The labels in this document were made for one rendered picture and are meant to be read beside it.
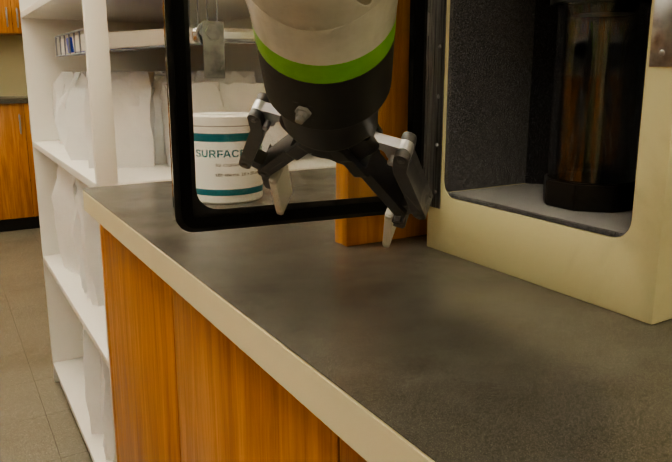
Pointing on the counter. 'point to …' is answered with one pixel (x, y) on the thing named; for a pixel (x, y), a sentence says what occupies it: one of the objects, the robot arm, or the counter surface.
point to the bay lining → (505, 65)
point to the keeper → (662, 26)
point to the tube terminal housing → (656, 120)
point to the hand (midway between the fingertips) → (336, 210)
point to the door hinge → (436, 23)
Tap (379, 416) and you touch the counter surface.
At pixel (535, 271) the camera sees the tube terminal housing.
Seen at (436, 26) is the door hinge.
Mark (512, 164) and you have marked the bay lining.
